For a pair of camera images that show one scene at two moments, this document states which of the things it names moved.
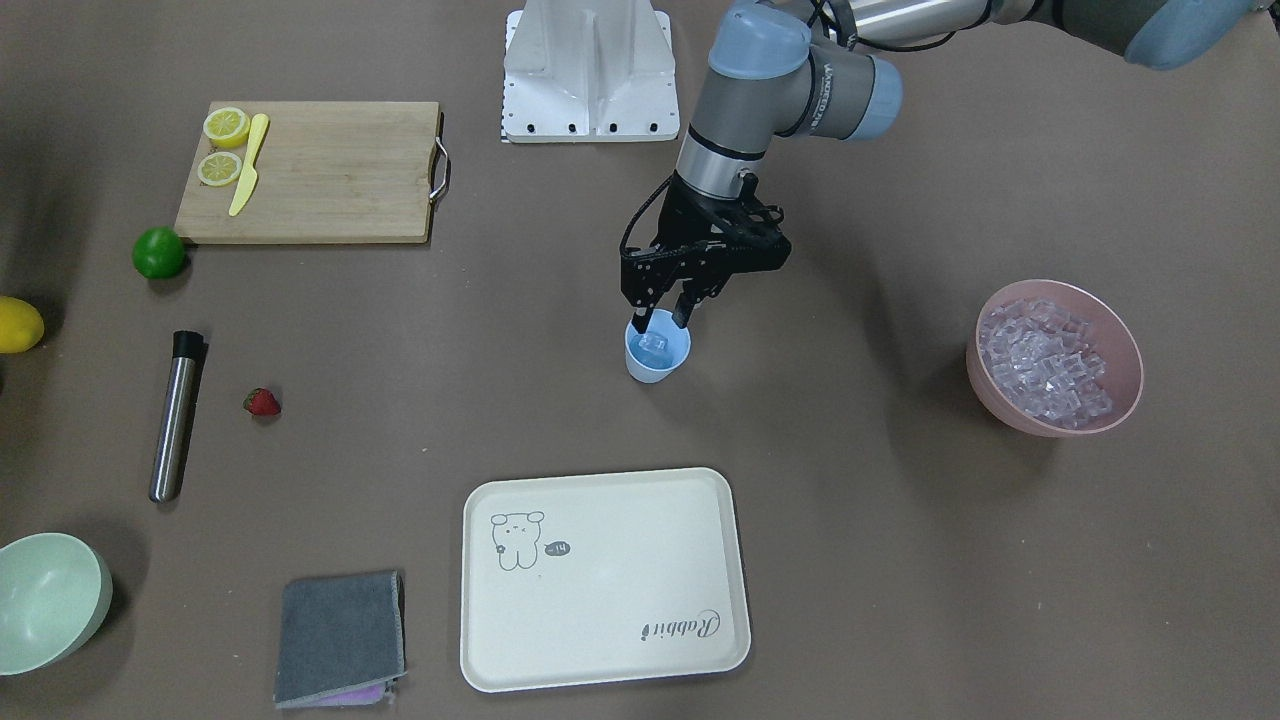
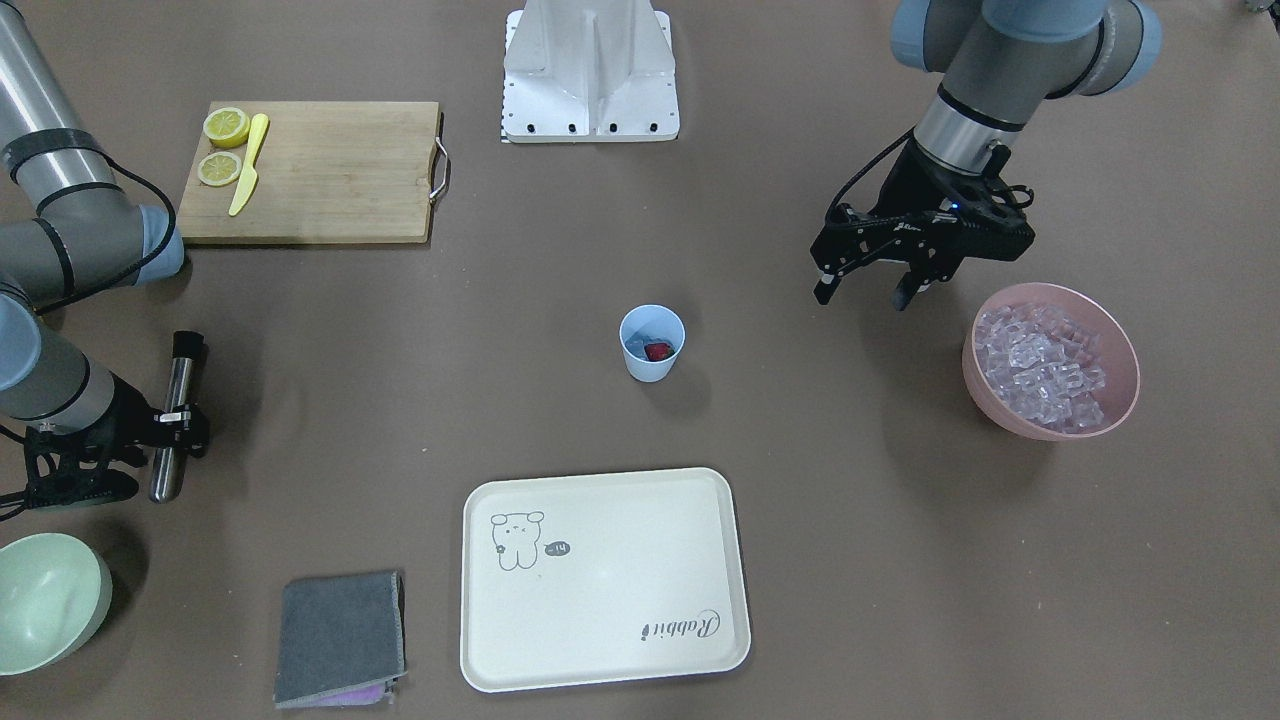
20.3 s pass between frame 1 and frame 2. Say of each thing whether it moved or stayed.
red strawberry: moved
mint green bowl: stayed
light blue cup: stayed
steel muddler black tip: stayed
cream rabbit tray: stayed
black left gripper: moved
